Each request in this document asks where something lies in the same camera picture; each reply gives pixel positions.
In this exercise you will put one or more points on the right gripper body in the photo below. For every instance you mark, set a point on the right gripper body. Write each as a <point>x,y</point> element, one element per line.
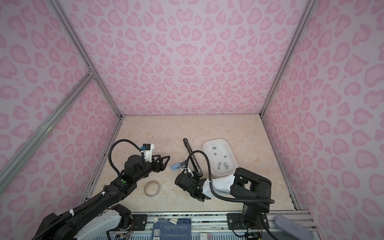
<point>191,193</point>

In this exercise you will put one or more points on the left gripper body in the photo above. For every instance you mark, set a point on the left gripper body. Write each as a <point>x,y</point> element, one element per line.
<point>147,168</point>

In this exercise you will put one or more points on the black stapler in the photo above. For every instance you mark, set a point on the black stapler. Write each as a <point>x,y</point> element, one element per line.
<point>193,159</point>

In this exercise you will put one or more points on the blue mini stapler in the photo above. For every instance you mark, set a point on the blue mini stapler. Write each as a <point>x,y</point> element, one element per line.
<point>175,167</point>

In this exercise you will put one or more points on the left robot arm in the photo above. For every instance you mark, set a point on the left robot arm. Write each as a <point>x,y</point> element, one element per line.
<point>70,224</point>

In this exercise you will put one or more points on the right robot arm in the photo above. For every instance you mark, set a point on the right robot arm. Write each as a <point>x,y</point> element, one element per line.
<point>243,186</point>

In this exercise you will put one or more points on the clear tape roll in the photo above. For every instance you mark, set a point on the clear tape roll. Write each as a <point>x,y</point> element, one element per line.
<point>152,189</point>

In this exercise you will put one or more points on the white plastic tray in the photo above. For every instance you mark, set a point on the white plastic tray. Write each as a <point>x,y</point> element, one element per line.
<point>218,157</point>

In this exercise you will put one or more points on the grey cloth pad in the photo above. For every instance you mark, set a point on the grey cloth pad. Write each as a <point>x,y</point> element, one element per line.
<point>291,228</point>

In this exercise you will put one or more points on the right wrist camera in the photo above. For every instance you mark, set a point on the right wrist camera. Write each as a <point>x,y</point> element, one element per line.
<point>188,172</point>

